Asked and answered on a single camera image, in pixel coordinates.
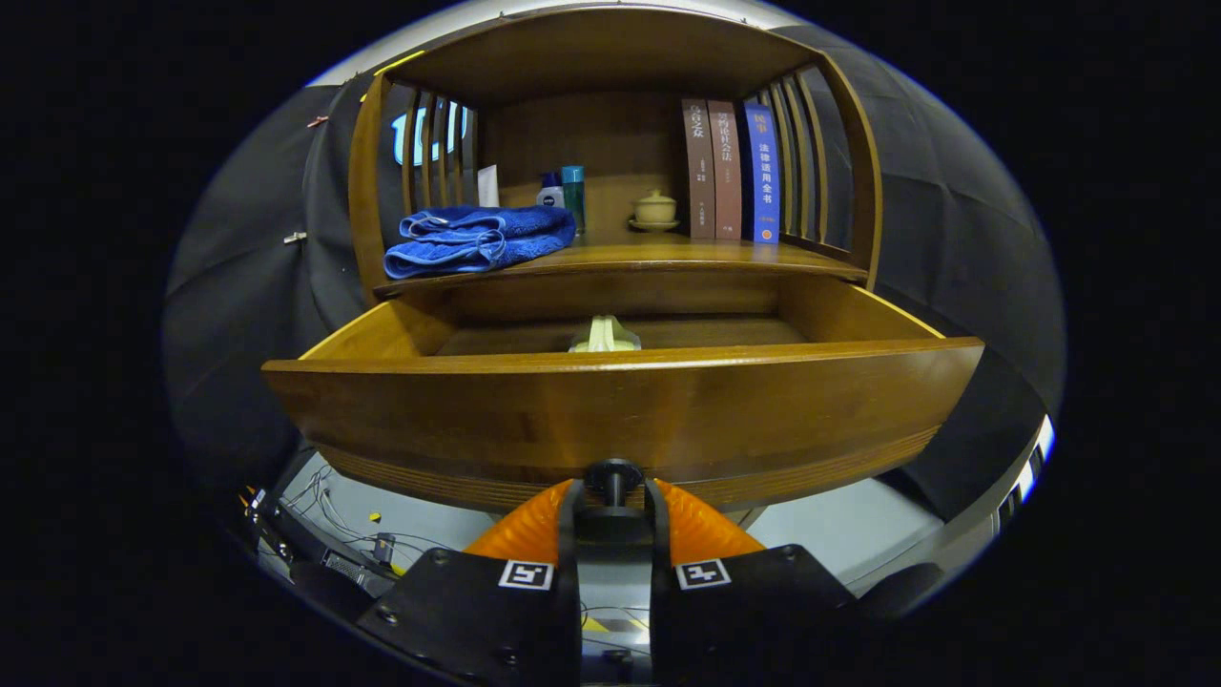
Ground dark brown book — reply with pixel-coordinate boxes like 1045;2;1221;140
681;98;716;240

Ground teal bottle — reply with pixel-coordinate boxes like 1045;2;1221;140
561;165;586;235

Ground wooden countertop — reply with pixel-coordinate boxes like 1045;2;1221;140
374;234;869;297

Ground reddish brown book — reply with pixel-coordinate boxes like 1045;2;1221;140
707;100;743;240

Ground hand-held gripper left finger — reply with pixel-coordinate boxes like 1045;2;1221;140
358;477;585;687

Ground folded blue towel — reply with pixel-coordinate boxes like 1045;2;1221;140
383;205;577;280

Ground wooden drawer with black knob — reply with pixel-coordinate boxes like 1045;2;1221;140
262;277;985;521

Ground pale green ornament grey base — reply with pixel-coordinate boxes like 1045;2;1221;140
569;315;642;354

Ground beige lidded tea cup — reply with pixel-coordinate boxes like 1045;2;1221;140
628;189;681;233

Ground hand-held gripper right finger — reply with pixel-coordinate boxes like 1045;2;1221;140
644;477;859;687

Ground thin floor cables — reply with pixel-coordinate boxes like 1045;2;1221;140
286;466;449;573

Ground blue book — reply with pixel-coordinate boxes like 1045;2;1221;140
742;102;781;244

